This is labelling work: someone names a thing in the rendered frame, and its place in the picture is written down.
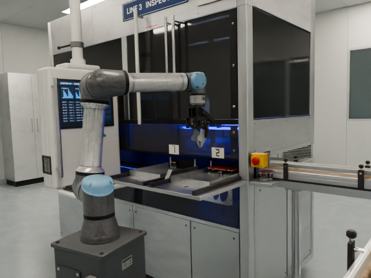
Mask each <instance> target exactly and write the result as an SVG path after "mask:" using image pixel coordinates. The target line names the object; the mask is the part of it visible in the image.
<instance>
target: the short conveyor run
mask: <svg viewBox="0 0 371 278"><path fill-rule="evenodd" d="M294 158H295V160H294V161H293V162H288V160H287V159H284V161H274V160H270V165H269V167H265V168H259V169H258V178H259V172H261V171H262V170H264V171H269V172H272V174H273V180H281V184H279V185H277V187H281V188H289V189H297V190H305V191H312V192H317V193H325V194H332V195H341V196H348V197H356V198H361V199H368V200H371V168H370V165H369V164H370V161H366V162H365V163H366V164H367V165H365V168H364V165H362V164H360V165H359V166H358V167H347V166H340V165H327V164H314V163H300V162H298V160H296V159H297V158H298V156H294Z"/></svg>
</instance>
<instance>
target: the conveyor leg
mask: <svg viewBox="0 0 371 278"><path fill-rule="evenodd" d="M285 189H286V190H291V278H301V192H302V191H303V190H297V189H289V188H285Z"/></svg>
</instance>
